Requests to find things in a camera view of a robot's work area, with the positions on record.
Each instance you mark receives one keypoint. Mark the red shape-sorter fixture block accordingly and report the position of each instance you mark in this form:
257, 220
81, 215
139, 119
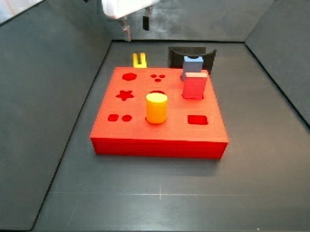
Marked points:
193, 132

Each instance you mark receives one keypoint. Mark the yellow cylinder peg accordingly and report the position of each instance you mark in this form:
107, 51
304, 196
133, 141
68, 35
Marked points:
157, 107

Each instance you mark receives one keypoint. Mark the black curved regrasp stand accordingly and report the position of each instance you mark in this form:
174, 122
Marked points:
177, 54

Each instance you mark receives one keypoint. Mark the yellow two-prong square-circle object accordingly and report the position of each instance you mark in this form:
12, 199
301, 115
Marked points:
139, 60

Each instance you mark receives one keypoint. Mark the red square peg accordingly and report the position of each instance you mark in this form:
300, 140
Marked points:
194, 85

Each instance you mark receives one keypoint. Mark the blue notched peg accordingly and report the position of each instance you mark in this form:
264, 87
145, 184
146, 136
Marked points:
191, 65

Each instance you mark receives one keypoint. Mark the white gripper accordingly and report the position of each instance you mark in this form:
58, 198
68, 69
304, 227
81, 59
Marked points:
119, 8

